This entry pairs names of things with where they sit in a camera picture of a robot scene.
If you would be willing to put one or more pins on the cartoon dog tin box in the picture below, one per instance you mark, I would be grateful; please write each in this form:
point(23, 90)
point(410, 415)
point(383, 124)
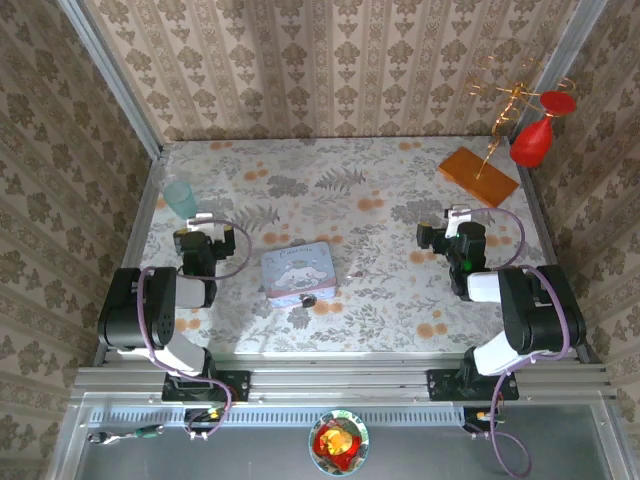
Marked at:
point(295, 270)

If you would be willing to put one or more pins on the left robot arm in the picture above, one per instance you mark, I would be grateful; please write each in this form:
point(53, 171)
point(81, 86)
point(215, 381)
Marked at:
point(135, 310)

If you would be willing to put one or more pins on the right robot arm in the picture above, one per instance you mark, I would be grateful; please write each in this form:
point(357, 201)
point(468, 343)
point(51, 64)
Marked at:
point(540, 310)

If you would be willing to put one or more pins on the translucent green plastic cup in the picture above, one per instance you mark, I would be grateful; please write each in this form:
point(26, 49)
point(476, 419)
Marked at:
point(181, 200)

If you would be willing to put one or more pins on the floral table cover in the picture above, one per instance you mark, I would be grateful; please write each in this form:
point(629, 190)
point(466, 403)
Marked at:
point(300, 165)

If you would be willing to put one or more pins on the red wine glass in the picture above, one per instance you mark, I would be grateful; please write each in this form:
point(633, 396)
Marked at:
point(532, 142)

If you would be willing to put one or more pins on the small controller board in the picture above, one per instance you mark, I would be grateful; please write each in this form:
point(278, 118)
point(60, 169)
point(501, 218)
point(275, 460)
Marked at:
point(482, 416)
point(207, 414)

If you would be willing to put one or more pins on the red and yellow candy wrappers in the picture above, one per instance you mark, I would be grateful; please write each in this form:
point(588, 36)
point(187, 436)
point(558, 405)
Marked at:
point(337, 442)

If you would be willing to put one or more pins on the patterned bowl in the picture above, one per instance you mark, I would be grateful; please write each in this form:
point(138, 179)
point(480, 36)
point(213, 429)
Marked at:
point(316, 457)

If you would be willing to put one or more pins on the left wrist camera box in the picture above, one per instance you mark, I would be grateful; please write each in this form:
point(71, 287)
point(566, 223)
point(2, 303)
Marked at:
point(202, 222)

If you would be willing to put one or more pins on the aluminium profile frame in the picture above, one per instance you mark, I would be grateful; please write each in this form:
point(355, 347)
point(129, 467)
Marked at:
point(340, 382)

